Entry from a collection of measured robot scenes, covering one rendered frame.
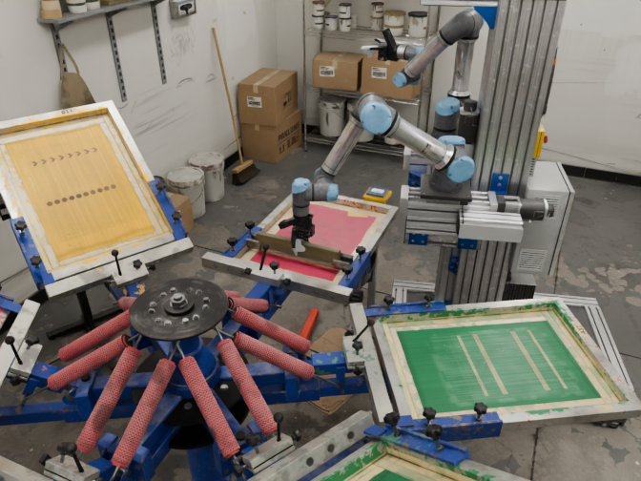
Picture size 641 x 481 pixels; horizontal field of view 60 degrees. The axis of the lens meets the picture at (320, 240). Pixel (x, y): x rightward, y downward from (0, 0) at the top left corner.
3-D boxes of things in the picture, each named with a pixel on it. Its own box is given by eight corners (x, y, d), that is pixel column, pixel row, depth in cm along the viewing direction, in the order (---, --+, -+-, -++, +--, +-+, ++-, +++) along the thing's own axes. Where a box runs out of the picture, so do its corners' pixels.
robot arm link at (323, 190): (337, 177, 241) (311, 177, 240) (339, 188, 231) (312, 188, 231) (336, 193, 245) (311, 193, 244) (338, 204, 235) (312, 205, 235)
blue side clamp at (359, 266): (360, 261, 257) (360, 248, 253) (370, 263, 256) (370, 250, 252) (335, 298, 234) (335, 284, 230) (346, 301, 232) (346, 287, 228)
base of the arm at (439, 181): (462, 178, 258) (465, 159, 252) (464, 194, 245) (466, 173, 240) (428, 177, 260) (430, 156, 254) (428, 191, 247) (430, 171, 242)
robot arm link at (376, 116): (473, 153, 238) (367, 87, 221) (484, 167, 225) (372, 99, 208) (455, 175, 243) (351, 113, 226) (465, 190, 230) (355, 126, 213)
